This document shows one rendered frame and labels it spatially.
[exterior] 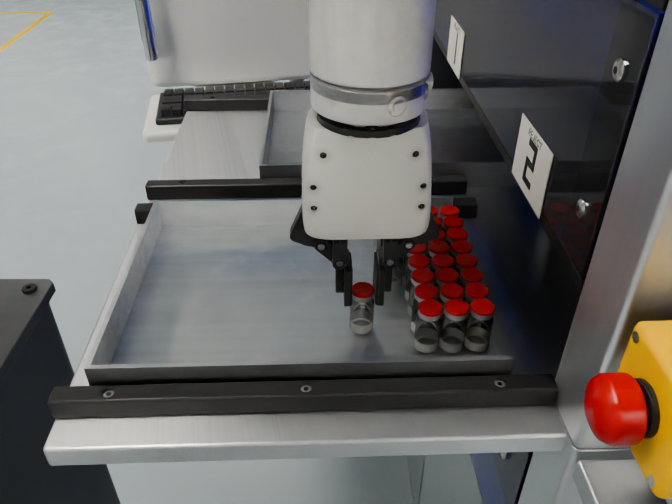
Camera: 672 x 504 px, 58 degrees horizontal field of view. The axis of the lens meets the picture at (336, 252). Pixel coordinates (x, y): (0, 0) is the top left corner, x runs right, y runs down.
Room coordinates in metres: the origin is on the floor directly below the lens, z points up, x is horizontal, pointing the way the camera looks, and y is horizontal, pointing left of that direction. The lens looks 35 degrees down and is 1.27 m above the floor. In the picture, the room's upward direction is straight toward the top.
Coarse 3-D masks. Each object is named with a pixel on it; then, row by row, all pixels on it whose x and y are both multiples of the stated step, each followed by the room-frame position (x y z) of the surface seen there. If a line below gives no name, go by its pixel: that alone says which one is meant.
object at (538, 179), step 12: (528, 120) 0.50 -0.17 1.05; (528, 132) 0.50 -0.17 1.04; (528, 144) 0.49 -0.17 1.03; (540, 144) 0.47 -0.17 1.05; (516, 156) 0.52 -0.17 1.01; (528, 156) 0.49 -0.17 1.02; (540, 156) 0.46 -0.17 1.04; (552, 156) 0.44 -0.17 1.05; (516, 168) 0.51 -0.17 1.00; (528, 168) 0.48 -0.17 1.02; (540, 168) 0.45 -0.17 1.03; (516, 180) 0.50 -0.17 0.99; (528, 180) 0.47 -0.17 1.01; (540, 180) 0.45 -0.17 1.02; (528, 192) 0.47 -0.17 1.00; (540, 192) 0.44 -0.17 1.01; (540, 204) 0.44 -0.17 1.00
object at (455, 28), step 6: (450, 24) 0.86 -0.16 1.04; (456, 24) 0.82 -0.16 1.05; (450, 30) 0.86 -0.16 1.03; (456, 30) 0.82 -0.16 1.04; (462, 30) 0.79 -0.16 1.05; (450, 36) 0.85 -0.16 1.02; (456, 36) 0.82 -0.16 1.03; (462, 36) 0.78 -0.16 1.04; (450, 42) 0.85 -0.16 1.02; (462, 42) 0.78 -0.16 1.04; (450, 48) 0.84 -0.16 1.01; (462, 48) 0.78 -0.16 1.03; (450, 54) 0.84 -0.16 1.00; (456, 54) 0.80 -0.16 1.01; (450, 60) 0.84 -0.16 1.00; (456, 60) 0.80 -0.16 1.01; (456, 66) 0.80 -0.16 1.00; (456, 72) 0.79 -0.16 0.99
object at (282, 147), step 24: (288, 96) 0.94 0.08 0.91; (432, 96) 0.95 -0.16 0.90; (456, 96) 0.95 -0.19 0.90; (288, 120) 0.90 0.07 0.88; (432, 120) 0.90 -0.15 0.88; (456, 120) 0.90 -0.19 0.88; (480, 120) 0.90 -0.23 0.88; (264, 144) 0.74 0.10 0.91; (288, 144) 0.81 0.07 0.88; (432, 144) 0.81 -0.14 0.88; (456, 144) 0.81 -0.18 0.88; (480, 144) 0.81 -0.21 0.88; (264, 168) 0.68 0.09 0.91; (288, 168) 0.68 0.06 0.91; (432, 168) 0.69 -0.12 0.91; (456, 168) 0.69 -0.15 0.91; (480, 168) 0.69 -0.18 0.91; (504, 168) 0.69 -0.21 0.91
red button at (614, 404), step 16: (592, 384) 0.24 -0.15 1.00; (608, 384) 0.23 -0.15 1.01; (624, 384) 0.23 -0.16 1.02; (592, 400) 0.23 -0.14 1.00; (608, 400) 0.22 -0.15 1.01; (624, 400) 0.22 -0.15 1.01; (640, 400) 0.22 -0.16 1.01; (592, 416) 0.23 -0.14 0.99; (608, 416) 0.22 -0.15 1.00; (624, 416) 0.21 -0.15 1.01; (640, 416) 0.21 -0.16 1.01; (592, 432) 0.22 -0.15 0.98; (608, 432) 0.21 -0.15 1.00; (624, 432) 0.21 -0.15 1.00; (640, 432) 0.21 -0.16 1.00
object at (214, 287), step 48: (144, 240) 0.52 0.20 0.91; (192, 240) 0.56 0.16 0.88; (240, 240) 0.56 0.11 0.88; (288, 240) 0.56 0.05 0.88; (144, 288) 0.48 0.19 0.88; (192, 288) 0.48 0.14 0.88; (240, 288) 0.48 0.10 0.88; (288, 288) 0.48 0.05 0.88; (144, 336) 0.41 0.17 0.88; (192, 336) 0.41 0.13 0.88; (240, 336) 0.41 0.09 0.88; (288, 336) 0.41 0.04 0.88; (336, 336) 0.41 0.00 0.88; (384, 336) 0.41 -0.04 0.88; (96, 384) 0.34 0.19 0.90
